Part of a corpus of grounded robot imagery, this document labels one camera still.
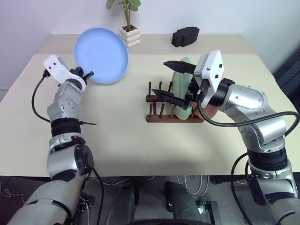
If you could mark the black metal floor bracket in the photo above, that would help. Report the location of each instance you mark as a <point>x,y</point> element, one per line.
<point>209,212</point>

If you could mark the dark rounded shape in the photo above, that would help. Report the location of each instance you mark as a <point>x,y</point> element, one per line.
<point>180,204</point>
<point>124,204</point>

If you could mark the dark slatted panel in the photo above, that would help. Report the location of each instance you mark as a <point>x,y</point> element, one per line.
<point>289,65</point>

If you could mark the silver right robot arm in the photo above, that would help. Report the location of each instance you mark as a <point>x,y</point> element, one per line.
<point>248,98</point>

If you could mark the green leafy plant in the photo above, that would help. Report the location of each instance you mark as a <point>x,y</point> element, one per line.
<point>126,4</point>

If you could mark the green plastic plate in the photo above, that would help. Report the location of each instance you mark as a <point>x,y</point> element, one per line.
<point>180,82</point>

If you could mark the cream table cover sheet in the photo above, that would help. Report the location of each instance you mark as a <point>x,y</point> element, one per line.
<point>140,140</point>

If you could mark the wooden dish rack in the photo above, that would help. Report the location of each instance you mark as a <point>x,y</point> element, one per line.
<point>164,119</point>

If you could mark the white bubbly ceramic pot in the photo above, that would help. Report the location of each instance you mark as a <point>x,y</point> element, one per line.
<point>131,37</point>

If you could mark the red plastic plate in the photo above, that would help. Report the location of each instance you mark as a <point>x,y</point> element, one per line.
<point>209,113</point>

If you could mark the black foam block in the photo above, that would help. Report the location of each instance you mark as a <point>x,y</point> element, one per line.
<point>185,36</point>

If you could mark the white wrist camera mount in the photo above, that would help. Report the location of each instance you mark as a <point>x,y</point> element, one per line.
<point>56,70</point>
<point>214,70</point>

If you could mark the blue plastic plate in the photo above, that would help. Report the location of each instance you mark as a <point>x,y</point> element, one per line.
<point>100,54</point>

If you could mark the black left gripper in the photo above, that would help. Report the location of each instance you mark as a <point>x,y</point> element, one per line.
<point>78,71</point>

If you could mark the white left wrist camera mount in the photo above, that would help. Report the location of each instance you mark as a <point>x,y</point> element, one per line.
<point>56,70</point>

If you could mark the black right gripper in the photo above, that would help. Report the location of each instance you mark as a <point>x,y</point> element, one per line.
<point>193,92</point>

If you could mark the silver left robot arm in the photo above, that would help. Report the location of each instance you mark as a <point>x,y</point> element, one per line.
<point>65,105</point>

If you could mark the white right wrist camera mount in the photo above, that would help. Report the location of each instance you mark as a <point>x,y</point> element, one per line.
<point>214,70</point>

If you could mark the black table frame beam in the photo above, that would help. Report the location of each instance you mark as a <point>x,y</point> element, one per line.
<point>225,180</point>

